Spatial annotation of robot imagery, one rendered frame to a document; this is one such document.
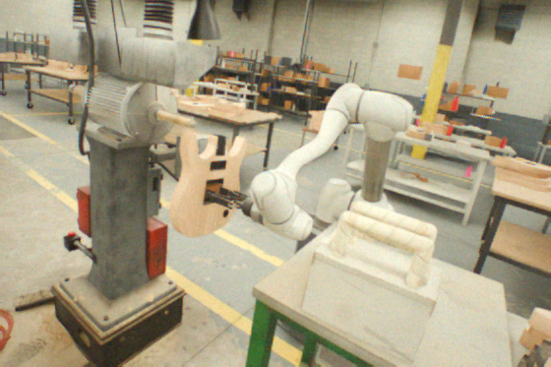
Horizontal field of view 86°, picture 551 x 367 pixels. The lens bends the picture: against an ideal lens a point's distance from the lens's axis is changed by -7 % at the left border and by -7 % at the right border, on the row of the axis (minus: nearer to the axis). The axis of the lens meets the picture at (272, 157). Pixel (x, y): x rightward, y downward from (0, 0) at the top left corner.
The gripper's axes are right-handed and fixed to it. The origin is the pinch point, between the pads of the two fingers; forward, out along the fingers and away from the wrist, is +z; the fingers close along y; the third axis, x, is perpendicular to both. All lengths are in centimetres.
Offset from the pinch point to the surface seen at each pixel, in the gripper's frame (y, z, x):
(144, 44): -26, 18, 48
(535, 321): 1, -104, -1
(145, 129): -12.1, 30.6, 18.0
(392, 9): 1053, 248, 440
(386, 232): -25, -68, 16
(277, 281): -18.7, -43.3, -10.2
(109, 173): -15, 48, -5
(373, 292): -25, -69, 2
